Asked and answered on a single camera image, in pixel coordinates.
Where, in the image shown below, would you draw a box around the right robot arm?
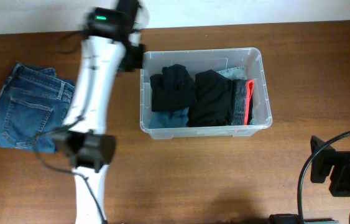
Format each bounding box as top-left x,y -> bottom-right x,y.
268,131 -> 350,224

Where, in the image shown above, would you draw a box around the black shorts red grey waistband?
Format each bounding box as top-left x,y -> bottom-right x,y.
187,68 -> 256,128

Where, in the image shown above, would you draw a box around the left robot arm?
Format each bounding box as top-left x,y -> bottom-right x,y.
52,1 -> 146,223

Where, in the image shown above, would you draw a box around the clear plastic storage bin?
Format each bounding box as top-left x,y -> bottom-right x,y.
140,47 -> 273,140

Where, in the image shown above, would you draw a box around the dark blue jeans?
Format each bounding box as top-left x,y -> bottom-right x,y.
0,63 -> 75,154

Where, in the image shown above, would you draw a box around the small blue cloth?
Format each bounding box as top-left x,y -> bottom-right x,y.
149,108 -> 189,129

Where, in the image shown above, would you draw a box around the light blue jeans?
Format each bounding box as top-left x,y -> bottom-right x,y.
218,66 -> 257,126

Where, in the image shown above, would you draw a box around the black cloth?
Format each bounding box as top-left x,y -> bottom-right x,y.
150,64 -> 197,112

